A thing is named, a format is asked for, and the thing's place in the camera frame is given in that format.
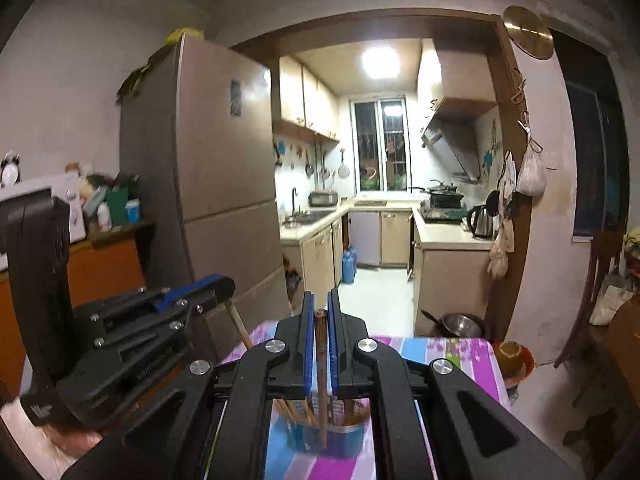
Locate white tote bag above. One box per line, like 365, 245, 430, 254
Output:
589, 270, 635, 326

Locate black wok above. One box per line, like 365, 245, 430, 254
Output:
410, 179, 460, 207

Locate dark brown chopstick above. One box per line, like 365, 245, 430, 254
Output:
314, 309, 332, 450

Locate white hanging plastic bag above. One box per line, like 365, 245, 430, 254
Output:
516, 145, 547, 197

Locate steel range hood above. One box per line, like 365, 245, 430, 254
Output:
421, 115, 483, 183

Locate white microwave oven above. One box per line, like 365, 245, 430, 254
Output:
0, 172, 87, 246

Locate twin-bell alarm clock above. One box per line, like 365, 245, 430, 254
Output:
0, 151, 22, 188

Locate orange wooden cabinet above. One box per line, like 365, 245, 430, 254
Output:
0, 222, 151, 396

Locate yellow flower bouquet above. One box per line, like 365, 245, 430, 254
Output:
622, 227, 640, 276

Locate beige wall cabinets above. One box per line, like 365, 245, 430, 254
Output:
272, 55, 342, 143

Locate beige kitchen base cabinets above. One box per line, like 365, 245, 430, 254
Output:
279, 200, 496, 341

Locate dark wooden chair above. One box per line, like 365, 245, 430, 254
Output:
552, 230, 626, 406

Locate light brown chopstick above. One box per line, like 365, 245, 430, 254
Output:
224, 300, 254, 350

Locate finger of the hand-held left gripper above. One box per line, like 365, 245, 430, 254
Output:
74, 274, 237, 330
94, 299, 222, 357

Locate blue perforated utensil holder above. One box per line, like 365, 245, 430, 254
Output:
269, 396, 375, 463

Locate plush toy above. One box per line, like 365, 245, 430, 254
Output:
65, 161, 113, 196

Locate blue flower wall sticker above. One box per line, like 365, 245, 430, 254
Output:
480, 120, 503, 173

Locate bunch of wooden chopsticks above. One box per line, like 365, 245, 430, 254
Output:
274, 396, 372, 428

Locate person's left forearm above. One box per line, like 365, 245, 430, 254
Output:
0, 395, 61, 480

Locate wooden sideboard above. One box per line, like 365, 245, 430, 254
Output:
605, 295, 640, 411

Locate dried green leaves bundle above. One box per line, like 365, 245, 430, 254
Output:
116, 27, 206, 98

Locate steel electric kettle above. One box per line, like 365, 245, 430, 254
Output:
466, 205, 496, 240

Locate person's left hand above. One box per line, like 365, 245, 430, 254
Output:
47, 425, 103, 466

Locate green gas stove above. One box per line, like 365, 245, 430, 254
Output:
419, 205, 466, 223

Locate kitchen ceiling light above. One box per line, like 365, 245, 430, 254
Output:
361, 44, 401, 80

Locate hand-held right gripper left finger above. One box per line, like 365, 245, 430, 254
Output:
62, 290, 317, 480

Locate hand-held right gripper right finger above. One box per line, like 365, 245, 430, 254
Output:
327, 287, 583, 480

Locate black metal pot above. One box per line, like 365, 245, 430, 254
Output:
421, 309, 488, 341

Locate barred kitchen window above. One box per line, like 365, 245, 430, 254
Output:
352, 99, 407, 193

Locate grey multi-door refrigerator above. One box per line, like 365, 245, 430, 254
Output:
119, 34, 291, 356

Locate floral striped tablecloth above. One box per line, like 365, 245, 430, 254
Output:
220, 322, 512, 480

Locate white hanging cloth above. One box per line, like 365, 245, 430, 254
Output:
498, 151, 517, 198

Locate orange ceramic bowl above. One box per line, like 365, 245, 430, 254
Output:
492, 340, 535, 388

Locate beige cabinet above hood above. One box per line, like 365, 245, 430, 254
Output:
416, 40, 501, 121

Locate beige hanging bags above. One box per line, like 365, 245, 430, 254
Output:
487, 217, 516, 281

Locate green container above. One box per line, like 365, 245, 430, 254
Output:
106, 176, 132, 227

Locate dark room window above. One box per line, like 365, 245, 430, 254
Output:
552, 30, 631, 241

